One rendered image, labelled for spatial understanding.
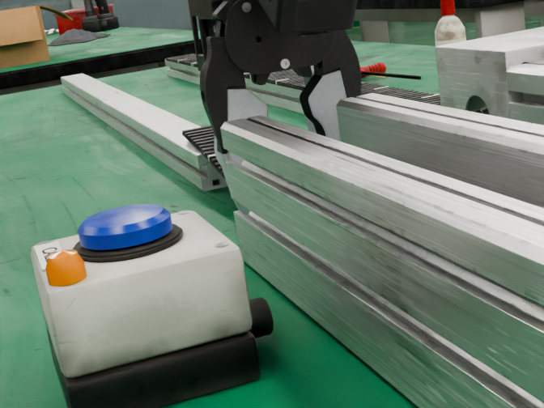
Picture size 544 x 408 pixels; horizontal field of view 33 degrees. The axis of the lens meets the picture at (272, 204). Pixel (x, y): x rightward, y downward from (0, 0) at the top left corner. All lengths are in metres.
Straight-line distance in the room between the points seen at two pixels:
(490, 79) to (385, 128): 0.15
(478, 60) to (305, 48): 0.12
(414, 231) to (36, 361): 0.22
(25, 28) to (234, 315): 2.26
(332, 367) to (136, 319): 0.09
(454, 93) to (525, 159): 0.29
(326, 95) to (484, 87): 0.11
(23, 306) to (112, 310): 0.19
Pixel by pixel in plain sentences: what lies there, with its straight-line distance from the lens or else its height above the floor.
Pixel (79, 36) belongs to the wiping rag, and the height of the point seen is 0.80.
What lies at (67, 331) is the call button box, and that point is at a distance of 0.37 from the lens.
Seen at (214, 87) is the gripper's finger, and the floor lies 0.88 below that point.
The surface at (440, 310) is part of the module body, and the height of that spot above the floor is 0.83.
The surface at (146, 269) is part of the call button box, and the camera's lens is 0.37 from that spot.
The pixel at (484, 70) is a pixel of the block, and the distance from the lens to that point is 0.63.
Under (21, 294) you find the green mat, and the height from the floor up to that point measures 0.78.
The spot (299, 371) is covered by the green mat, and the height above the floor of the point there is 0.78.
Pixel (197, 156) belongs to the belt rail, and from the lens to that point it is 0.74.
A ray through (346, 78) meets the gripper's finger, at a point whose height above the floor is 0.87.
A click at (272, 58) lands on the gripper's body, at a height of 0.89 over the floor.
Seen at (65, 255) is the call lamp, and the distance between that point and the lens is 0.36.
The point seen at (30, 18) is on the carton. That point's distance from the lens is 2.62.
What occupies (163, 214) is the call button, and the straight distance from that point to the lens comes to 0.39.
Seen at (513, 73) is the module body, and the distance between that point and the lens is 0.60.
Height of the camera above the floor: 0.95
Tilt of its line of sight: 14 degrees down
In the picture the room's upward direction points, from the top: 8 degrees counter-clockwise
